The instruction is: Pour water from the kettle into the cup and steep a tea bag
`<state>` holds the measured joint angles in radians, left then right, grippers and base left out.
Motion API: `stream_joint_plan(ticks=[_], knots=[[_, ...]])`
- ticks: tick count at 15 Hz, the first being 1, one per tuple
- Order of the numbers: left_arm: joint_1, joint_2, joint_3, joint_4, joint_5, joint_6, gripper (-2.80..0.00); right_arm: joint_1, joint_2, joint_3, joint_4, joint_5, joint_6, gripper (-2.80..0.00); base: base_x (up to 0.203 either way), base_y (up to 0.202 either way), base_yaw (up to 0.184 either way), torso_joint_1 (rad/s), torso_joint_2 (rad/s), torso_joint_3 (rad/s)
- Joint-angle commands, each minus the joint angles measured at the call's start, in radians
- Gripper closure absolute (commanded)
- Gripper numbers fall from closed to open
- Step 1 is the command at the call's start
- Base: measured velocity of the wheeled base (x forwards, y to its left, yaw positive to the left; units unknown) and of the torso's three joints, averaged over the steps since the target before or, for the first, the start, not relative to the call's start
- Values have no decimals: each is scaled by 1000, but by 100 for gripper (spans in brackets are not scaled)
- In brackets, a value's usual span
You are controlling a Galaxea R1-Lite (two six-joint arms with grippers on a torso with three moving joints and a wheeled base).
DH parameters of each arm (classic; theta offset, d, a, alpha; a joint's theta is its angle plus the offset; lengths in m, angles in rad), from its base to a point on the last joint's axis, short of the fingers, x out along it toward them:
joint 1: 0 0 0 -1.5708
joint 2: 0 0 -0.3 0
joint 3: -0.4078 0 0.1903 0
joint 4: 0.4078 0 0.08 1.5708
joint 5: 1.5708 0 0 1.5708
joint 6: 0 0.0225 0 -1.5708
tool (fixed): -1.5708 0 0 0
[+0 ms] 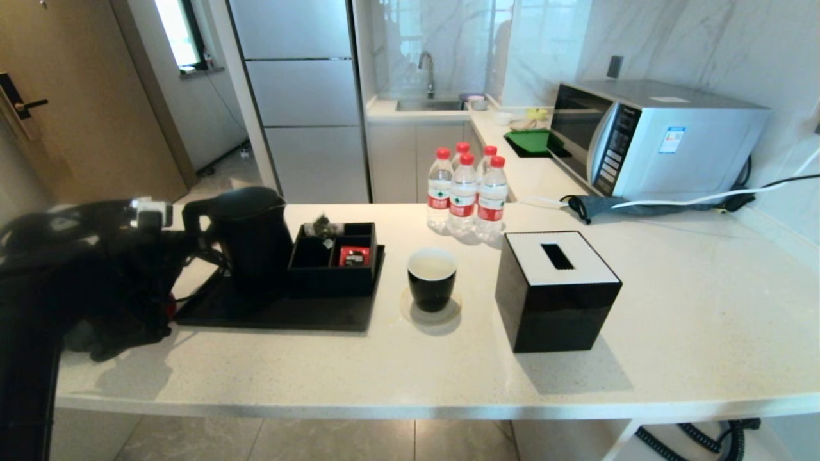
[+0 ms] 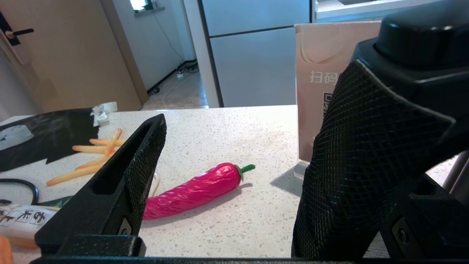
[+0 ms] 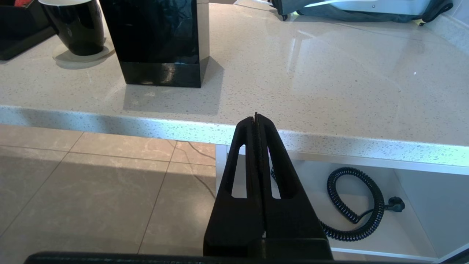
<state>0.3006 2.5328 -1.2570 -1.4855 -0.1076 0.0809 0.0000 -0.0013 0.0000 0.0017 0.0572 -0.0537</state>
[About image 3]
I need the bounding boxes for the black tissue box white top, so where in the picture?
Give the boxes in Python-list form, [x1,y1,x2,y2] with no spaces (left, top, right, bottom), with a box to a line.
[100,0,210,88]

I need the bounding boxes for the clear glass coaster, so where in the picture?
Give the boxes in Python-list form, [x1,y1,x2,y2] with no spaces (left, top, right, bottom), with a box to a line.
[52,47,116,70]

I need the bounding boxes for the black rectangular serving tray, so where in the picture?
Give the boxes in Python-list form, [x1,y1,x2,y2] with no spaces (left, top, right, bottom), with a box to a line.
[0,26,58,61]

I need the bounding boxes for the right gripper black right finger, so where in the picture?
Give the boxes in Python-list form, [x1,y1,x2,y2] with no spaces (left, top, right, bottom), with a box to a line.
[256,113,333,259]

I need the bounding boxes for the silver microwave oven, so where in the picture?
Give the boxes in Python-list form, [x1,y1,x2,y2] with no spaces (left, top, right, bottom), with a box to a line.
[322,0,433,16]

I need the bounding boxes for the black cup white inside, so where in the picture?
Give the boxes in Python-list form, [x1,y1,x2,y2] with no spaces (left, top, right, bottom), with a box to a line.
[38,0,106,56]

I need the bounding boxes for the black coiled cable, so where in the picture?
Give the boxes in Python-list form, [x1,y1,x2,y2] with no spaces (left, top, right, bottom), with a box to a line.
[270,167,406,242]

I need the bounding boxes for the black compartment organizer box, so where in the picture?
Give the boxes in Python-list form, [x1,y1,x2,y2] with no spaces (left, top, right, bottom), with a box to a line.
[0,0,50,41]

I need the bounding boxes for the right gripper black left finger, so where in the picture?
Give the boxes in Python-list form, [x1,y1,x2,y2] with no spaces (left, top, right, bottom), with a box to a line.
[203,117,263,258]

